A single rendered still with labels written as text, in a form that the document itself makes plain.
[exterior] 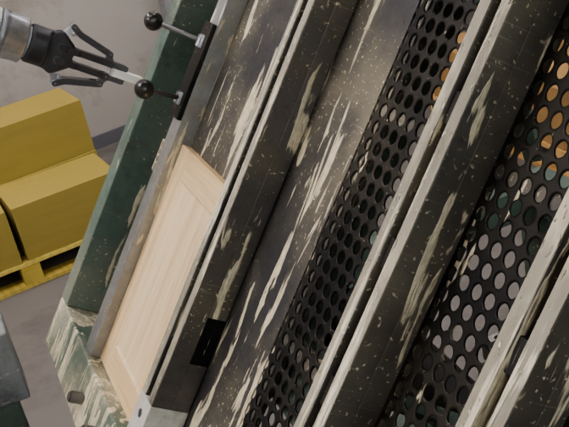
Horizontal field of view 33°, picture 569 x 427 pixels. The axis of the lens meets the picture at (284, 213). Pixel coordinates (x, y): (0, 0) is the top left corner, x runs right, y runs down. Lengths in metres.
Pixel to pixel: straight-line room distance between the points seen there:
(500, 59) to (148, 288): 1.02
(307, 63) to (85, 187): 3.02
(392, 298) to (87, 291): 1.25
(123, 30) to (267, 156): 4.47
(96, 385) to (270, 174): 0.65
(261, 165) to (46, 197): 2.95
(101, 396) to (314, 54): 0.82
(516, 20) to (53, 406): 2.82
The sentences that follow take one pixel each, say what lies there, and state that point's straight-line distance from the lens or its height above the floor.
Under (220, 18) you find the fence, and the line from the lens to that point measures 1.91.
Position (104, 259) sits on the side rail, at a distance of 2.25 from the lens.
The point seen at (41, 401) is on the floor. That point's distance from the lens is 3.70.
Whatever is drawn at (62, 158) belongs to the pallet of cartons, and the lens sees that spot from 4.76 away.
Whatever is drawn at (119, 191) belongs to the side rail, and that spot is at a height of 1.14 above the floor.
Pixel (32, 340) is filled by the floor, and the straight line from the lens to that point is 4.11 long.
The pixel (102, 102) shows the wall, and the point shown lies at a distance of 5.96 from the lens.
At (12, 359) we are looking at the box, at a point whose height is 0.86.
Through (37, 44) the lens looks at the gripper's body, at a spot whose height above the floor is 1.55.
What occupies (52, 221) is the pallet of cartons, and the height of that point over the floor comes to 0.26.
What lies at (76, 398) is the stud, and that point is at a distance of 2.01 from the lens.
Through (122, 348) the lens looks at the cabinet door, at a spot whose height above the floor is 0.95.
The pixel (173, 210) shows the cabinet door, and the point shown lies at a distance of 1.90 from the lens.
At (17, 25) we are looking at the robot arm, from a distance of 1.86.
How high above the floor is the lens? 1.95
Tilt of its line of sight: 25 degrees down
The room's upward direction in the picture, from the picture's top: 12 degrees counter-clockwise
